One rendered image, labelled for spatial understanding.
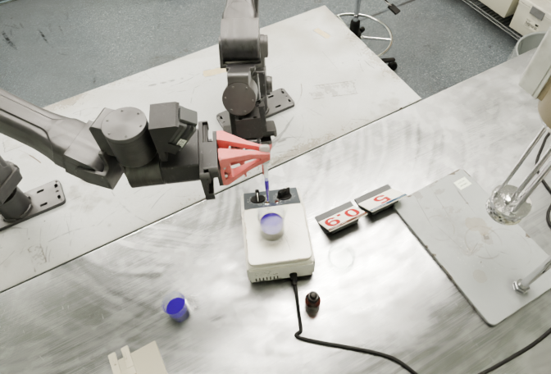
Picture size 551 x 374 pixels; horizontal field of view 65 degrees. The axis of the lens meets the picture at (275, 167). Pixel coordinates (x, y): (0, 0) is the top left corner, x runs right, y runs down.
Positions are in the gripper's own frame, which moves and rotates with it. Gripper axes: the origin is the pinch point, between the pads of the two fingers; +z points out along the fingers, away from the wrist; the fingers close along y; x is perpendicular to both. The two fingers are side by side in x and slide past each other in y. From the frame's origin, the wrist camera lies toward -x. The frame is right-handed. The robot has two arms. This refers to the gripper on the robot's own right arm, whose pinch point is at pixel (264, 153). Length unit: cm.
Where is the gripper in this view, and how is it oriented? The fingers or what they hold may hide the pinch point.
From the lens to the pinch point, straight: 64.5
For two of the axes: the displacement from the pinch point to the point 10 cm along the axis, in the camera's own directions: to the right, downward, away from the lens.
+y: -1.2, -8.1, 5.8
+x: 0.2, 5.8, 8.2
